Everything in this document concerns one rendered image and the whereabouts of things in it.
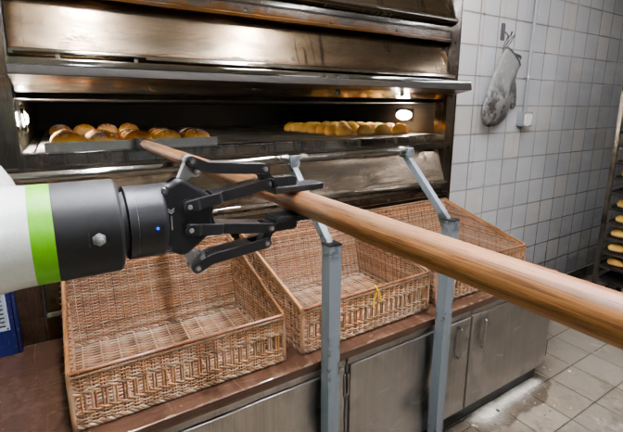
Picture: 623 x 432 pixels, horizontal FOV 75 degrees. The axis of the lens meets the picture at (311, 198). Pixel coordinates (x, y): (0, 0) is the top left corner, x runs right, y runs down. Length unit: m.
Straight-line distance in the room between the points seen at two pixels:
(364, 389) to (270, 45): 1.26
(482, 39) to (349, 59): 0.87
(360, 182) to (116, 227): 1.55
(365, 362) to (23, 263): 1.17
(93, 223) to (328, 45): 1.49
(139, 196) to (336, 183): 1.43
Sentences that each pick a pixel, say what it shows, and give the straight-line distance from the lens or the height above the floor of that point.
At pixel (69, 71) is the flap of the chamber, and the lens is 1.31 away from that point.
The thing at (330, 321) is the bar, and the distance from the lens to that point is 1.19.
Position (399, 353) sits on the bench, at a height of 0.49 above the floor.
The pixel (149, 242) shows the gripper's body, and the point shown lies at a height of 1.18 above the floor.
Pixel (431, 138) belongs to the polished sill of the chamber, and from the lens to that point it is 2.17.
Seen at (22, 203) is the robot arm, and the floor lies 1.23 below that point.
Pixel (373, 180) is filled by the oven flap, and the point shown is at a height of 0.98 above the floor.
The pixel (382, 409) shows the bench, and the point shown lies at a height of 0.30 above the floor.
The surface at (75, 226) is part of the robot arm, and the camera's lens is 0.41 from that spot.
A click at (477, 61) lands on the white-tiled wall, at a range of 2.42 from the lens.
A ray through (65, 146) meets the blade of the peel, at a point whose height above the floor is 1.19.
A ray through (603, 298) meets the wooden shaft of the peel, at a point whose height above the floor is 1.21.
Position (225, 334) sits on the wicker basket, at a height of 0.72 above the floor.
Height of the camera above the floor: 1.31
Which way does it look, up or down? 12 degrees down
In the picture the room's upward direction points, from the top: straight up
